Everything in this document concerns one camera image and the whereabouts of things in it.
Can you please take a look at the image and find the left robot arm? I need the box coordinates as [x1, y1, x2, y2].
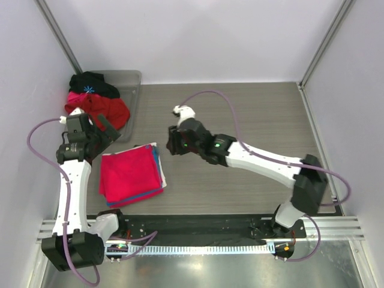
[41, 108, 128, 272]

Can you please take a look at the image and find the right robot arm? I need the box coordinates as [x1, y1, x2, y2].
[166, 118, 328, 238]

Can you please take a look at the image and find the dark red t-shirt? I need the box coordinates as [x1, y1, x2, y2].
[64, 94, 130, 131]

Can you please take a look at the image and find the folded pink t-shirt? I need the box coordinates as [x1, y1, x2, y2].
[109, 145, 167, 209]

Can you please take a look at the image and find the pink t-shirt in bin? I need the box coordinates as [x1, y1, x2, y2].
[67, 91, 88, 104]

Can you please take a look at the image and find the black t-shirt with blue print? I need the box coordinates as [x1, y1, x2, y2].
[69, 71, 120, 99]

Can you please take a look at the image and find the grey plastic bin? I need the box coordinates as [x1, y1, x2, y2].
[91, 70, 142, 143]

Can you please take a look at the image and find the folded blue t-shirt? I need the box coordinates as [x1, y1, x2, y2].
[106, 145, 165, 208]

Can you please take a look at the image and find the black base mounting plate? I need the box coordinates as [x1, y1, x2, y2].
[125, 214, 307, 246]

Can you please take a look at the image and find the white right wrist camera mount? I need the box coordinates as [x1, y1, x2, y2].
[172, 106, 196, 128]

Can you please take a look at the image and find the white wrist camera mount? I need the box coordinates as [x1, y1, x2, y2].
[172, 106, 196, 128]
[59, 107, 84, 125]

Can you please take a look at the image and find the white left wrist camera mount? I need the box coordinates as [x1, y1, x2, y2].
[59, 107, 84, 125]

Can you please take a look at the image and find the slotted white cable duct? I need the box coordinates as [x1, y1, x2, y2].
[103, 243, 275, 256]

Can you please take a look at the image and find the left aluminium frame post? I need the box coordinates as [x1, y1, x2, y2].
[34, 0, 83, 74]

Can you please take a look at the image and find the aluminium frame post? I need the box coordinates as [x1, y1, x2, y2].
[298, 0, 355, 90]
[34, 0, 83, 74]

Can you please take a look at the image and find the aluminium front rail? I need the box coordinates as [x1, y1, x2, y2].
[36, 216, 365, 244]

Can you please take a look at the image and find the right aluminium frame post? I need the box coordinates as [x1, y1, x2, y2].
[298, 0, 355, 90]

